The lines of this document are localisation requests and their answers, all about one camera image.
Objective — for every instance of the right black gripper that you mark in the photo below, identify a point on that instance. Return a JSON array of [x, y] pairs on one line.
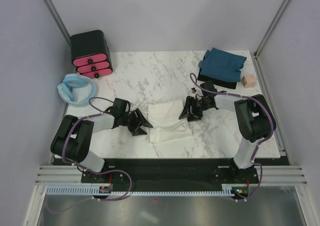
[[195, 115]]

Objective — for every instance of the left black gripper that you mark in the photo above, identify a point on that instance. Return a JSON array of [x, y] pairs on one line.
[[139, 121]]

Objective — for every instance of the white t shirt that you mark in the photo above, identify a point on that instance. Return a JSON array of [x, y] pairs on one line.
[[166, 125]]

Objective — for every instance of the black pink drawer box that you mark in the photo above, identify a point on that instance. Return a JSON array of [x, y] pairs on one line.
[[90, 54]]

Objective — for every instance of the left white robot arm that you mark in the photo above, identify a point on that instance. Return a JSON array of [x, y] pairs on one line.
[[73, 138]]

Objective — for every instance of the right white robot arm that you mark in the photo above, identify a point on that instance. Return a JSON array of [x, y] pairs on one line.
[[254, 118]]

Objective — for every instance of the folded teal t shirt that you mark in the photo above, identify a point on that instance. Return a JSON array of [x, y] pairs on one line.
[[222, 65]]

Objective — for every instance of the small pink cube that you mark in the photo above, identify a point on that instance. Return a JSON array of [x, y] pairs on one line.
[[249, 81]]

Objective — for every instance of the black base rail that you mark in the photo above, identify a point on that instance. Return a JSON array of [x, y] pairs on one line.
[[180, 174]]

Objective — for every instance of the white slotted cable duct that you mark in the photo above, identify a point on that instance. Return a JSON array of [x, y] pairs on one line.
[[101, 190]]

